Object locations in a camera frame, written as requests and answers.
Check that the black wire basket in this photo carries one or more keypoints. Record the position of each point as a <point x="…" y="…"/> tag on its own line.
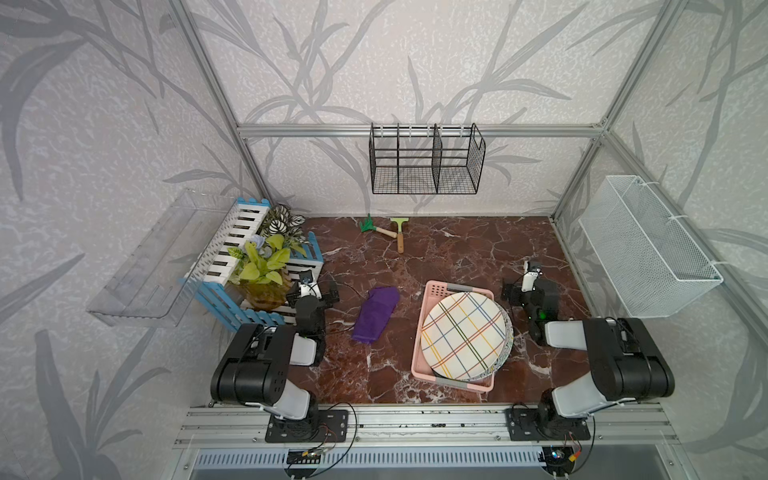
<point x="424" y="161"/>

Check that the white plaid round plate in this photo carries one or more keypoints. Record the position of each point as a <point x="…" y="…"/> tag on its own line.
<point x="462" y="336"/>

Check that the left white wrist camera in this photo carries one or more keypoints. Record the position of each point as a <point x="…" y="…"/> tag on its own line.
<point x="308" y="285"/>

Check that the green potted plant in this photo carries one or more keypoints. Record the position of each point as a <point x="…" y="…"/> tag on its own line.
<point x="260" y="273"/>

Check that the green toy hoe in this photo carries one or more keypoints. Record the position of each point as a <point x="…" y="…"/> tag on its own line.
<point x="399" y="222"/>

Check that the striped leaf plant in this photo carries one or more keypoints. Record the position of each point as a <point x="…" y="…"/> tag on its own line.
<point x="280" y="220"/>

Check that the green toy rake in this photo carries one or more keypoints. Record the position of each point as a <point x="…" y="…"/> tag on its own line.
<point x="367" y="225"/>

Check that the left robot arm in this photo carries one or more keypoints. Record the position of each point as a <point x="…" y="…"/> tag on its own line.
<point x="254" y="372"/>

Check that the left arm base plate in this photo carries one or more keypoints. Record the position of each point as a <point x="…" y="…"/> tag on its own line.
<point x="318" y="426"/>

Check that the purple cloth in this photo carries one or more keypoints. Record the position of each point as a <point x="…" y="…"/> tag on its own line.
<point x="375" y="314"/>

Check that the white blue wooden crate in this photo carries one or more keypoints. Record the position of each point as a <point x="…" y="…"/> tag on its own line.
<point x="221" y="298"/>

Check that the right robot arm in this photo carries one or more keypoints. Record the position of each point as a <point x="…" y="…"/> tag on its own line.
<point x="625" y="366"/>

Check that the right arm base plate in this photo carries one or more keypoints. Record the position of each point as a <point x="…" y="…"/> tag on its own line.
<point x="527" y="424"/>

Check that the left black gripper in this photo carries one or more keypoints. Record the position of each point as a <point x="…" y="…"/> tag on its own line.
<point x="299" y="299"/>

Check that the aluminium mounting rail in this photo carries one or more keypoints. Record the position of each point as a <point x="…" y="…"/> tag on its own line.
<point x="422" y="425"/>

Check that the colourful patterned round plate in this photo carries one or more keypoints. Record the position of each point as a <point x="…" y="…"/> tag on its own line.
<point x="506" y="348"/>

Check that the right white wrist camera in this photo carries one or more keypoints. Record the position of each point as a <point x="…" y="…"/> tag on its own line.
<point x="532" y="273"/>

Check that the white mesh basket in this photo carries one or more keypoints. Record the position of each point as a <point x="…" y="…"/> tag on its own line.
<point x="653" y="263"/>

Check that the clear plastic shelf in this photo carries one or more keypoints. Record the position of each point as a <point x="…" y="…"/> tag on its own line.
<point x="156" y="284"/>

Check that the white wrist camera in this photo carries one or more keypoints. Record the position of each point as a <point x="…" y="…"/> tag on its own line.
<point x="532" y="273"/>
<point x="308" y="285"/>

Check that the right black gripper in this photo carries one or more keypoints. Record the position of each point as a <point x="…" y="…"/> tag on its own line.
<point x="519" y="291"/>

